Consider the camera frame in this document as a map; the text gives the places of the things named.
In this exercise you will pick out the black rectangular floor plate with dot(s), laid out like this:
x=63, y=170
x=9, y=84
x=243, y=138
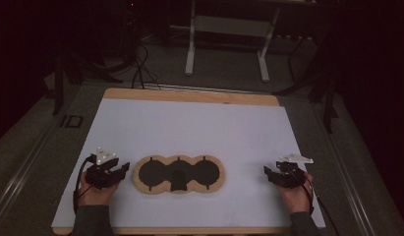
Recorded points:
x=71, y=121

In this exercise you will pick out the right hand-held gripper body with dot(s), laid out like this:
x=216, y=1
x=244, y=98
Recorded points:
x=289, y=177

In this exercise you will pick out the wooden three-lobed tray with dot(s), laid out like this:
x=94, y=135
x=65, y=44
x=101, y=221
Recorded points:
x=157, y=190

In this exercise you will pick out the metal floor rail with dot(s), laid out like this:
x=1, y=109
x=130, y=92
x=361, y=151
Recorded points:
x=347, y=170
x=22, y=170

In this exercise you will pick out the person's left hand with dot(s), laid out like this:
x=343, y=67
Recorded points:
x=98, y=196

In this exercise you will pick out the white table mat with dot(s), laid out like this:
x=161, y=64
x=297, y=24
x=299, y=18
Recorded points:
x=196, y=131

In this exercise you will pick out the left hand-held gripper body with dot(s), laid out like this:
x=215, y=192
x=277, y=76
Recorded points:
x=99, y=175

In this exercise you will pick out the white metal table frame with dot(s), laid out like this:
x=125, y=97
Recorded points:
x=189, y=62

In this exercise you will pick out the black metal stand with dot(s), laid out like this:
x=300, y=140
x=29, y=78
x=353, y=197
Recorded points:
x=329, y=108
x=58, y=88

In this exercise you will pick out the person's right hand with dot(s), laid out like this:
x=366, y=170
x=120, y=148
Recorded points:
x=296, y=200

